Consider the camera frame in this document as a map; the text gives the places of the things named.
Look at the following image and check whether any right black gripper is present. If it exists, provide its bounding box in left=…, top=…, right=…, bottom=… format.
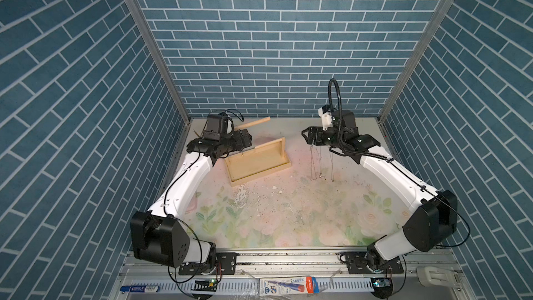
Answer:
left=301, top=127, right=344, bottom=152

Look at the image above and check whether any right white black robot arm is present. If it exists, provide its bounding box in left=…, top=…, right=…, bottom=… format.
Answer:
left=301, top=106, right=459, bottom=271

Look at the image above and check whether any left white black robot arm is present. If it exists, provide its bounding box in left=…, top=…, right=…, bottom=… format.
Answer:
left=130, top=129, right=252, bottom=273

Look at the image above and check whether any wooden jewelry display stand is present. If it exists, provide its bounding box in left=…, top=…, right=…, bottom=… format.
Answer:
left=225, top=137, right=291, bottom=187

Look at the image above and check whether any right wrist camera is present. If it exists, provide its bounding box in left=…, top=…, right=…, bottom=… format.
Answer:
left=319, top=105, right=333, bottom=131

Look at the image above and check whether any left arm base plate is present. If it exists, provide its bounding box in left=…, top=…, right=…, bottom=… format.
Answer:
left=178, top=252, right=237, bottom=276

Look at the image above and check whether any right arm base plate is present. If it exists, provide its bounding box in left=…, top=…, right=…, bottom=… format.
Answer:
left=339, top=251, right=405, bottom=274

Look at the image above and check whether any aluminium front rail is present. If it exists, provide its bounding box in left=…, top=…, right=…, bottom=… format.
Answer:
left=110, top=248, right=475, bottom=299

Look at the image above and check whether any white plastic bracket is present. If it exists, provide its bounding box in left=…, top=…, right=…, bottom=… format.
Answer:
left=416, top=266, right=458, bottom=288

